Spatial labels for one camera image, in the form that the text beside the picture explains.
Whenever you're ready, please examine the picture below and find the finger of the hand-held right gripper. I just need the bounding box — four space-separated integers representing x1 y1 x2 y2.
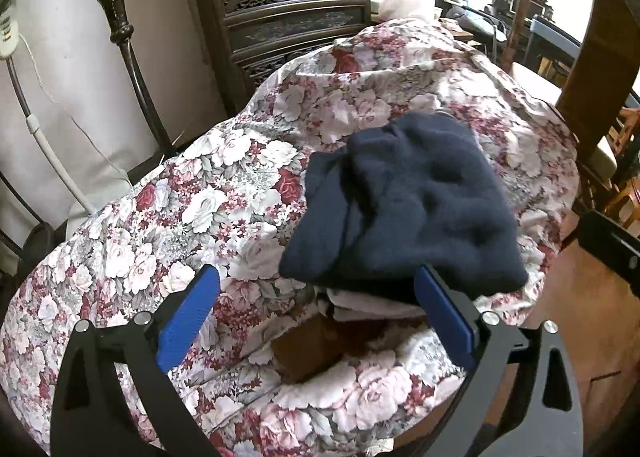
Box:
576 209 640 291

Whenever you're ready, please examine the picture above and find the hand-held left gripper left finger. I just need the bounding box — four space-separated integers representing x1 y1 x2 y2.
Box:
50 264 222 457

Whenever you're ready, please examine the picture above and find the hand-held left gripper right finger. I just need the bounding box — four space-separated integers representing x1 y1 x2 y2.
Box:
414 263 586 457

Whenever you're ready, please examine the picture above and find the navy cardigan with gold trim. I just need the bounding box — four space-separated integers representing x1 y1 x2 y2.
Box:
278 111 531 299

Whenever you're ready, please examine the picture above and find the floral blanket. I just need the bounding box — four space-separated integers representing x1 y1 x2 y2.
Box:
0 18 582 457

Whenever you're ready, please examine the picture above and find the curved wooden chair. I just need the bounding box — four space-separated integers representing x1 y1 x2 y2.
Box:
500 0 640 198

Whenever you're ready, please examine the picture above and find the blue table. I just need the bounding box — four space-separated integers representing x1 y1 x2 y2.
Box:
527 13 587 80

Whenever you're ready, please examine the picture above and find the white power strip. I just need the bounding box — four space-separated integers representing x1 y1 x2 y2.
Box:
0 0 22 62

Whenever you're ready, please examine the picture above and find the dark metal bed frame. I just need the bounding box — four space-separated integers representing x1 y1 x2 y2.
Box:
0 0 177 268

